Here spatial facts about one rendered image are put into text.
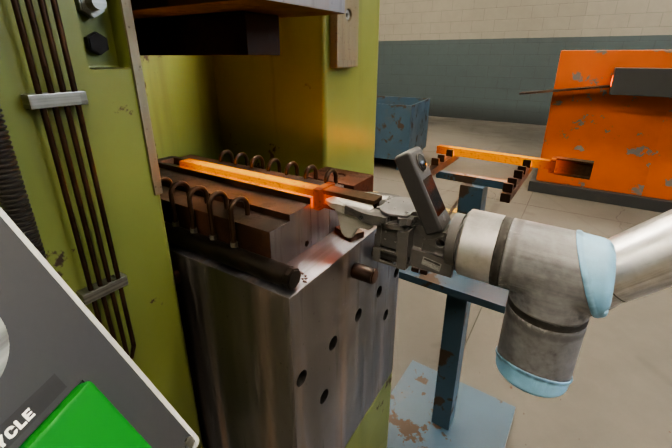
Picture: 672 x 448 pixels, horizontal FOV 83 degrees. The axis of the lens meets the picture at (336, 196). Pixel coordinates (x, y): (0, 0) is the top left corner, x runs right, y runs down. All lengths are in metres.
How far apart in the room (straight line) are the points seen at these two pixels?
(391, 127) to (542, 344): 3.79
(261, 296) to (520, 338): 0.33
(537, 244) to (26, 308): 0.46
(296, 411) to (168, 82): 0.74
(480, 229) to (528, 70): 7.55
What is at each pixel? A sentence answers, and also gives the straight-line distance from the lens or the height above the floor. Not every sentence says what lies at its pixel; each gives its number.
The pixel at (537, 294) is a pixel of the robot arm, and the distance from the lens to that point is 0.50.
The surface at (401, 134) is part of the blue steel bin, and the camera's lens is 4.19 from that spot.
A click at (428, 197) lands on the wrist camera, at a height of 1.04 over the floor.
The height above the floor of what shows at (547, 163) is 0.94.
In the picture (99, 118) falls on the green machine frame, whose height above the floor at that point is 1.14.
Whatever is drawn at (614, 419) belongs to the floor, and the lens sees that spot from 1.84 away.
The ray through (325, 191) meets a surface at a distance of 0.59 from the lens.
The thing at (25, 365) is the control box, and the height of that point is 1.06.
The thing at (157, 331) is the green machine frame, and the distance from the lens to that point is 0.66.
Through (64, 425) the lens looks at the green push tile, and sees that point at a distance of 0.26.
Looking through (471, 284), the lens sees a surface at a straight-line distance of 1.02.
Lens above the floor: 1.21
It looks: 20 degrees down
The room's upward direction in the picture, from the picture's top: straight up
